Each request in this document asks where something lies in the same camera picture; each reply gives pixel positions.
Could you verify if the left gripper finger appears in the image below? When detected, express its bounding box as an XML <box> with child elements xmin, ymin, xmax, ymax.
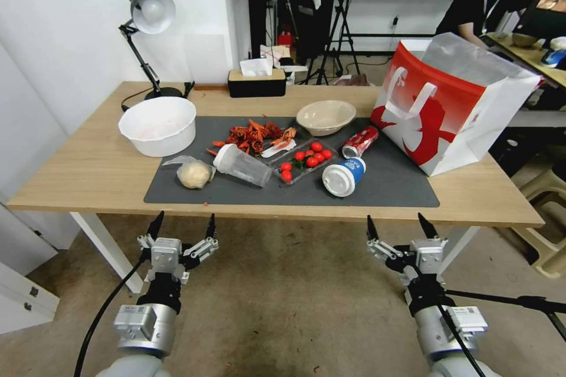
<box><xmin>183</xmin><ymin>213</ymin><xmax>220</xmax><ymax>264</ymax></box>
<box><xmin>136</xmin><ymin>210</ymin><xmax>166</xmax><ymax>260</ymax></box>

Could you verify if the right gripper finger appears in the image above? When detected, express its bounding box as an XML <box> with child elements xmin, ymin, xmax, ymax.
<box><xmin>366</xmin><ymin>215</ymin><xmax>405</xmax><ymax>264</ymax></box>
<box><xmin>418</xmin><ymin>212</ymin><xmax>449</xmax><ymax>259</ymax></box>

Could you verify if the dough ball in plastic bag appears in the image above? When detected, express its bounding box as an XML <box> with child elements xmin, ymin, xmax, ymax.
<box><xmin>162</xmin><ymin>155</ymin><xmax>218</xmax><ymax>190</ymax></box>

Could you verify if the clear disposable takeout box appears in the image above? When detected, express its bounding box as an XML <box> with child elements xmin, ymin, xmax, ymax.
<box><xmin>270</xmin><ymin>138</ymin><xmax>339</xmax><ymax>187</ymax></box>

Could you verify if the red white delivery bag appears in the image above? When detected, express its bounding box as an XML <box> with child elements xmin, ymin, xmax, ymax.
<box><xmin>370</xmin><ymin>32</ymin><xmax>542</xmax><ymax>178</ymax></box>

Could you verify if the black tissue box wooden lid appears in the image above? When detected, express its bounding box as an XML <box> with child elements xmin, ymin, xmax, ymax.
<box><xmin>228</xmin><ymin>68</ymin><xmax>287</xmax><ymax>98</ymax></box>

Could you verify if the dark grey table mat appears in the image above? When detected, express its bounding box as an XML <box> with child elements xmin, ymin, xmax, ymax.
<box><xmin>144</xmin><ymin>116</ymin><xmax>441</xmax><ymax>209</ymax></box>

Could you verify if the blue white paper cup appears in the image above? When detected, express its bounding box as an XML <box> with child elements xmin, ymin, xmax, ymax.
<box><xmin>321</xmin><ymin>156</ymin><xmax>367</xmax><ymax>198</ymax></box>

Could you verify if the clear shaker bottle white lid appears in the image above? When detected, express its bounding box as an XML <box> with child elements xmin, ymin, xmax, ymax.
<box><xmin>212</xmin><ymin>143</ymin><xmax>273</xmax><ymax>189</ymax></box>

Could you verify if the red cola can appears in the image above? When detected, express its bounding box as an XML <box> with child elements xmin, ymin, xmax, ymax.
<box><xmin>341</xmin><ymin>125</ymin><xmax>381</xmax><ymax>158</ymax></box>

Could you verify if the wooden table with white legs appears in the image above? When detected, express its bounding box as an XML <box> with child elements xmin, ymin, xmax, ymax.
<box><xmin>6</xmin><ymin>81</ymin><xmax>545</xmax><ymax>294</ymax></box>

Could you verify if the large white plastic bowl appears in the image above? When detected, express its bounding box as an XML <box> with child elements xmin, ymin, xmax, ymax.
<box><xmin>118</xmin><ymin>96</ymin><xmax>197</xmax><ymax>158</ymax></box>

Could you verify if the white plastic spoon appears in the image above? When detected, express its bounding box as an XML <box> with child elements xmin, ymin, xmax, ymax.
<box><xmin>261</xmin><ymin>140</ymin><xmax>298</xmax><ymax>160</ymax></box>

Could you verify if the pile of red crayfish shells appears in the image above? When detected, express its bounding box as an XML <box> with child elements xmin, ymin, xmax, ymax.
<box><xmin>227</xmin><ymin>120</ymin><xmax>284</xmax><ymax>155</ymax></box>

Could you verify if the beige plastic stool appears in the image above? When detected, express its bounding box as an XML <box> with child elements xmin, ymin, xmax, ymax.
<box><xmin>516</xmin><ymin>164</ymin><xmax>566</xmax><ymax>280</ymax></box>

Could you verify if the single red crayfish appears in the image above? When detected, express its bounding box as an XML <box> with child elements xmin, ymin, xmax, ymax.
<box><xmin>270</xmin><ymin>127</ymin><xmax>298</xmax><ymax>148</ymax></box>

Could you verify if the beige paper bowl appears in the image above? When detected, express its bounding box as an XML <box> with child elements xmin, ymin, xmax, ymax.
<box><xmin>295</xmin><ymin>100</ymin><xmax>357</xmax><ymax>137</ymax></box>

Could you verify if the white cabinet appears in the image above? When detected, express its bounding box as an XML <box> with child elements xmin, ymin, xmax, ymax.
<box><xmin>0</xmin><ymin>41</ymin><xmax>81</xmax><ymax>335</ymax></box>

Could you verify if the white tissue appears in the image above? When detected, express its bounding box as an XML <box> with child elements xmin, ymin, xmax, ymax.
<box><xmin>239</xmin><ymin>58</ymin><xmax>274</xmax><ymax>78</ymax></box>

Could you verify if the wooden side desk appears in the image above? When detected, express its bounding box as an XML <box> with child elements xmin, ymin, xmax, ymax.
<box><xmin>479</xmin><ymin>32</ymin><xmax>566</xmax><ymax>87</ymax></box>

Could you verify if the black desk lamp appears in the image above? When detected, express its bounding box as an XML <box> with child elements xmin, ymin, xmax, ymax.
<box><xmin>118</xmin><ymin>0</ymin><xmax>195</xmax><ymax>106</ymax></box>

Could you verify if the black tripod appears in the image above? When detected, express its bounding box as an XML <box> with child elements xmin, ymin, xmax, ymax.
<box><xmin>305</xmin><ymin>0</ymin><xmax>362</xmax><ymax>86</ymax></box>

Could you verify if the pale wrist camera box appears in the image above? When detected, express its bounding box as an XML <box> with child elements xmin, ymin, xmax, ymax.
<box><xmin>410</xmin><ymin>238</ymin><xmax>445</xmax><ymax>282</ymax></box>
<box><xmin>150</xmin><ymin>237</ymin><xmax>183</xmax><ymax>283</ymax></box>

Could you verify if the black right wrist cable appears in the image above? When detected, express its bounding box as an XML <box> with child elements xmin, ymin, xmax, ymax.
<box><xmin>435</xmin><ymin>303</ymin><xmax>483</xmax><ymax>377</ymax></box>

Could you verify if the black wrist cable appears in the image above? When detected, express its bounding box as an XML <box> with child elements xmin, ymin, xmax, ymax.
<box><xmin>435</xmin><ymin>303</ymin><xmax>483</xmax><ymax>377</ymax></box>
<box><xmin>74</xmin><ymin>257</ymin><xmax>149</xmax><ymax>377</ymax></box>

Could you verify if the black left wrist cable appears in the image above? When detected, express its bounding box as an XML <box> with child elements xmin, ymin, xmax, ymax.
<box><xmin>74</xmin><ymin>257</ymin><xmax>149</xmax><ymax>377</ymax></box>

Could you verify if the long black cable with plug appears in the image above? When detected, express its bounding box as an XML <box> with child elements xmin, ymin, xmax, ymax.
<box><xmin>442</xmin><ymin>289</ymin><xmax>566</xmax><ymax>330</ymax></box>

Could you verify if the black lamp cord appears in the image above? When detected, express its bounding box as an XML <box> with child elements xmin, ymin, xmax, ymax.
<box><xmin>120</xmin><ymin>87</ymin><xmax>153</xmax><ymax>113</ymax></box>

